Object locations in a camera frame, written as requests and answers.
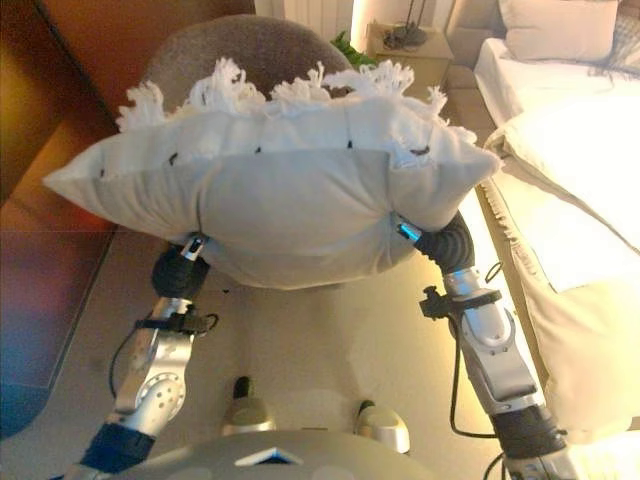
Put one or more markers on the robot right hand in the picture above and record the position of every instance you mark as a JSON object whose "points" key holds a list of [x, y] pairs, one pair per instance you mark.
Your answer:
{"points": [[450, 250]]}

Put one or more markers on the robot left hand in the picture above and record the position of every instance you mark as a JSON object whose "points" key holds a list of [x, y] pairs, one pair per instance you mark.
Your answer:
{"points": [[175, 275]]}

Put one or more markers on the white fringed square cushion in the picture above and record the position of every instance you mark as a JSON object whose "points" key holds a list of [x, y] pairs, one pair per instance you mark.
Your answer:
{"points": [[280, 210]]}

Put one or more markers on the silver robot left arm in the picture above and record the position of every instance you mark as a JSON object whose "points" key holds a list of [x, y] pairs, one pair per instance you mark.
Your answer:
{"points": [[155, 380]]}

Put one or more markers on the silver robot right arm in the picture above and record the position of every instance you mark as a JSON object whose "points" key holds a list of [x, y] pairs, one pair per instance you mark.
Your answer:
{"points": [[495, 350]]}

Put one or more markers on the brown glossy wardrobe cabinet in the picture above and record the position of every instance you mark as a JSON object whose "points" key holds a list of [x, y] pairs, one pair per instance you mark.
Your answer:
{"points": [[40, 275]]}

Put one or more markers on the silver robot left leg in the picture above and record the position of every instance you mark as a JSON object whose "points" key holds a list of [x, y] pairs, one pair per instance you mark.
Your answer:
{"points": [[247, 412]]}

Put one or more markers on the silver robot leg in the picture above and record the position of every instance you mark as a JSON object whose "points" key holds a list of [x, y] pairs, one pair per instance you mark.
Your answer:
{"points": [[385, 427], [247, 412]]}

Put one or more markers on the white bed mattress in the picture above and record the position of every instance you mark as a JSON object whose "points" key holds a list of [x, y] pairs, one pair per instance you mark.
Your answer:
{"points": [[525, 80]]}

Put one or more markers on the silver robot right leg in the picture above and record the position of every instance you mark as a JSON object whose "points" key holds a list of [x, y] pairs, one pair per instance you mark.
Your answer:
{"points": [[385, 427]]}

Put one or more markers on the beige wooden nightstand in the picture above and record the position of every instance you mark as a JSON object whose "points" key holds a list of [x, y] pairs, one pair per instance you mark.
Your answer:
{"points": [[425, 57]]}

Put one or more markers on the grey robot torso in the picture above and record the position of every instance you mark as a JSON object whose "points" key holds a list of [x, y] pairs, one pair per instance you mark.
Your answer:
{"points": [[260, 460]]}

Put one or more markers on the dark metal table lamp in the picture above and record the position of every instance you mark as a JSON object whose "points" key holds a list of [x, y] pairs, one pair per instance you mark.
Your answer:
{"points": [[405, 37]]}

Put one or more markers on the green leafy plant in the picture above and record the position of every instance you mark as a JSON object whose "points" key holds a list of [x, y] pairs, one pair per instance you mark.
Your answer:
{"points": [[352, 52]]}

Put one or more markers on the grey fabric tub armchair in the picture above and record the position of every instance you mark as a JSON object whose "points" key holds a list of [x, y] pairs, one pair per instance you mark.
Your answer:
{"points": [[250, 50]]}

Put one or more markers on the plain white bed pillow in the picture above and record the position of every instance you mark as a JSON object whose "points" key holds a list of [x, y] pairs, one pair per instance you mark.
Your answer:
{"points": [[555, 27]]}

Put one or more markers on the grey patterned bed pillow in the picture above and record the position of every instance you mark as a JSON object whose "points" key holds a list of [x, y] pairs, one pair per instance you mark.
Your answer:
{"points": [[625, 45]]}

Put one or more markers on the white ribbed curtain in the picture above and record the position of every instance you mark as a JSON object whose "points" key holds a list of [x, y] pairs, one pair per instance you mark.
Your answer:
{"points": [[310, 15]]}

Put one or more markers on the grey upholstered bed frame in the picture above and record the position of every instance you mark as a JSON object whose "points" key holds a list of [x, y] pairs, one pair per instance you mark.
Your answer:
{"points": [[465, 30]]}

